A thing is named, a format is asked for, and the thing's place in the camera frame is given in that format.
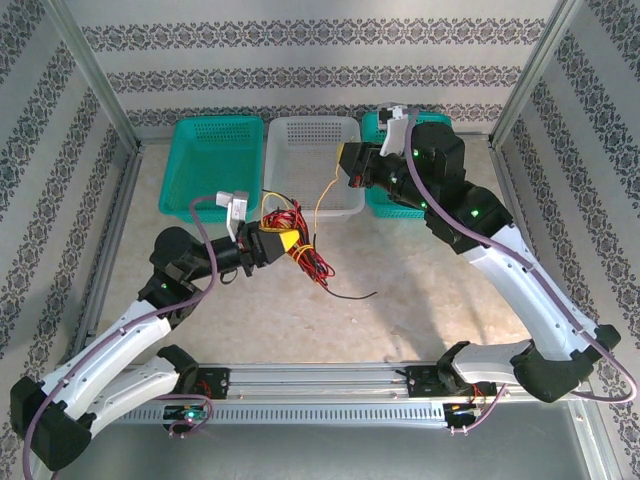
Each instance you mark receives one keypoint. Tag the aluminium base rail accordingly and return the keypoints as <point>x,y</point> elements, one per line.
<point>320,380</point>

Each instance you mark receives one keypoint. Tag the white plastic basket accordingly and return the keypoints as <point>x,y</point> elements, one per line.
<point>305,165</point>

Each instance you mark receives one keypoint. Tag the aluminium side rail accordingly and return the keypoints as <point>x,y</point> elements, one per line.
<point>506,175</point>
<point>114,235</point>

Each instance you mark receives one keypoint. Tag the aluminium frame post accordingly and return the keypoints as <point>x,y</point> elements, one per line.
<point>540,65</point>
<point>90,70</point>

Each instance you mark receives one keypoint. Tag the small circuit board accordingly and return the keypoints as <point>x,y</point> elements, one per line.
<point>462,409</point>
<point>187,413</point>

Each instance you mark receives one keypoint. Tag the teal plastic basket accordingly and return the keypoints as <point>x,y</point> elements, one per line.
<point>387,212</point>
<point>210,160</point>

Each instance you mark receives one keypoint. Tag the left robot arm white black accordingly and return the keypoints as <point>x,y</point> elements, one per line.
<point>125,335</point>

